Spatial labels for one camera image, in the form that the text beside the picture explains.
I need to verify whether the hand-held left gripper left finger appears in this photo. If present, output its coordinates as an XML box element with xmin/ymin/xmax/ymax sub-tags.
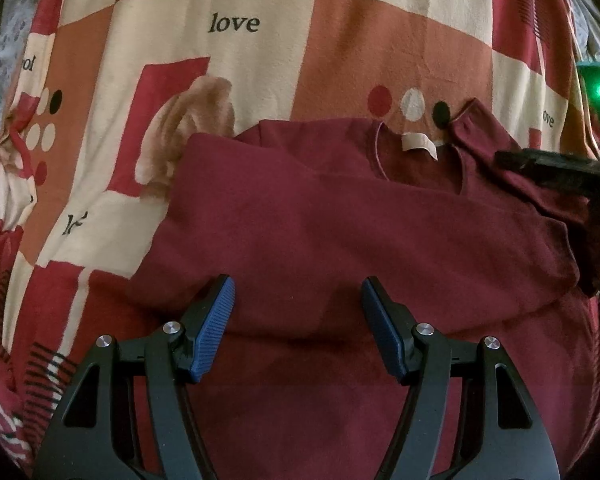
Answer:
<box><xmin>32</xmin><ymin>274</ymin><xmax>237</xmax><ymax>480</ymax></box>

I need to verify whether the grey floral bedsheet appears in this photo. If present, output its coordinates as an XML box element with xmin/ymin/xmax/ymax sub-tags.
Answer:
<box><xmin>562</xmin><ymin>0</ymin><xmax>600</xmax><ymax>63</ymax></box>
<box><xmin>0</xmin><ymin>0</ymin><xmax>48</xmax><ymax>96</ymax></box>

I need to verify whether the red checked printed blanket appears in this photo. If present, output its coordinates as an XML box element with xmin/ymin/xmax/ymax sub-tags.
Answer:
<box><xmin>0</xmin><ymin>0</ymin><xmax>600</xmax><ymax>480</ymax></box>

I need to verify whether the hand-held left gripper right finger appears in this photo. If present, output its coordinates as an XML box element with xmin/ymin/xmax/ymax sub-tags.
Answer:
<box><xmin>361</xmin><ymin>275</ymin><xmax>563</xmax><ymax>480</ymax></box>

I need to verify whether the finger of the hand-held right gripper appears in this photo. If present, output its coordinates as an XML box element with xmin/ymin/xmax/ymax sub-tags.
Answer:
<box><xmin>495</xmin><ymin>147</ymin><xmax>600</xmax><ymax>181</ymax></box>

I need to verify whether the maroon shirt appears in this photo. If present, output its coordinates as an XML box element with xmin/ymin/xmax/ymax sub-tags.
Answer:
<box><xmin>125</xmin><ymin>97</ymin><xmax>600</xmax><ymax>480</ymax></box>

